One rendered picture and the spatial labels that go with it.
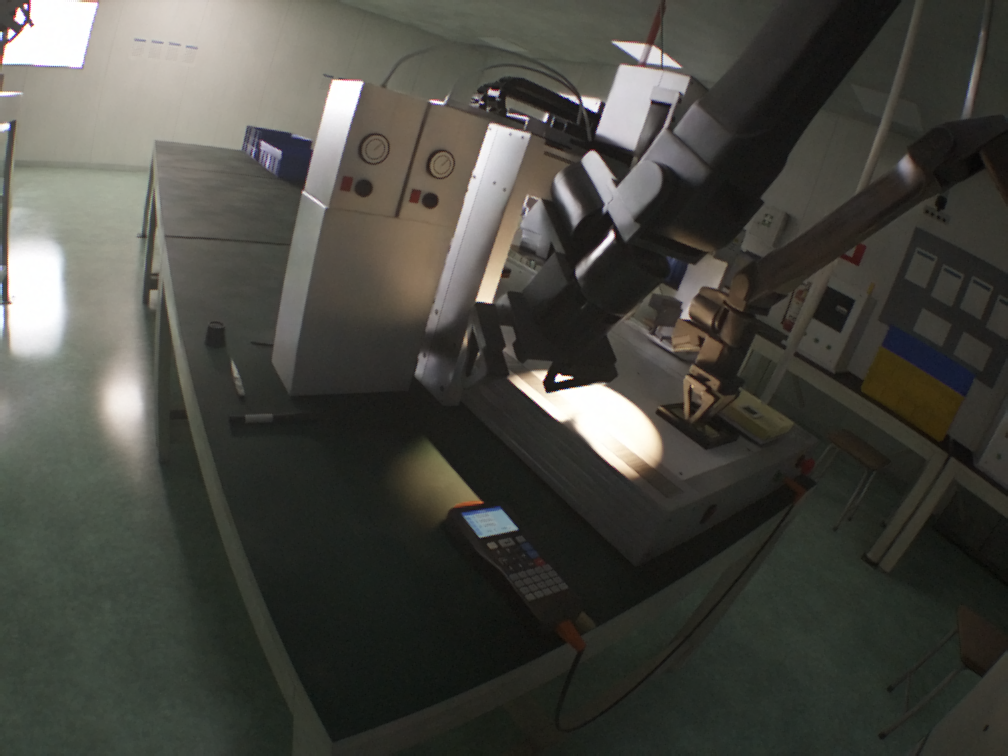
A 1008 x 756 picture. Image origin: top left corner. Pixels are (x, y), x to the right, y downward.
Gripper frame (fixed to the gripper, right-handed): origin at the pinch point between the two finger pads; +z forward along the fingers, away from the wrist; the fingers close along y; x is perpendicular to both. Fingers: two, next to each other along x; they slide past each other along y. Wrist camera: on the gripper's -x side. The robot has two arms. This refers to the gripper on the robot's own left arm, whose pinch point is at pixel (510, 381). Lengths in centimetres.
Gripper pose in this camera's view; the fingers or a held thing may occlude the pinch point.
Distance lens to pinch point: 51.4
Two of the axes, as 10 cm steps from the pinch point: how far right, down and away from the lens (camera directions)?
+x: 2.5, 8.6, -4.5
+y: -8.3, -0.5, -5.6
